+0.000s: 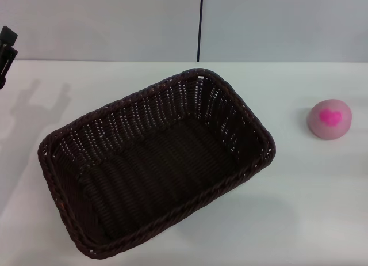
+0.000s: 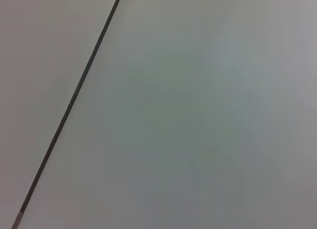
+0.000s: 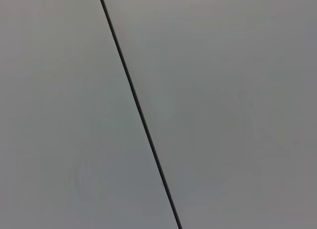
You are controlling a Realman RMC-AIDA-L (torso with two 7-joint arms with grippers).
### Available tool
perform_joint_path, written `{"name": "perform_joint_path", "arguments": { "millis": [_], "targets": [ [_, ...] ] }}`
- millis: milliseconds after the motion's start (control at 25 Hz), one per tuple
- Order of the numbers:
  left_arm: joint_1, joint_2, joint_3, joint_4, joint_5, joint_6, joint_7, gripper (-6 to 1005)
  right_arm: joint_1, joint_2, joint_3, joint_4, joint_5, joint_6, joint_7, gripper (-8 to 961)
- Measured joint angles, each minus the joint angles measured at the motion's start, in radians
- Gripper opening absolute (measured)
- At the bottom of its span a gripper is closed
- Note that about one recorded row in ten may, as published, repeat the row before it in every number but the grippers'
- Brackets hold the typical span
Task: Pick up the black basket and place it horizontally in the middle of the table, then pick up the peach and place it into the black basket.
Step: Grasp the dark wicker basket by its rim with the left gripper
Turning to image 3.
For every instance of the black vertical wall seam strip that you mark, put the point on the black vertical wall seam strip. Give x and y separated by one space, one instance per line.
138 105

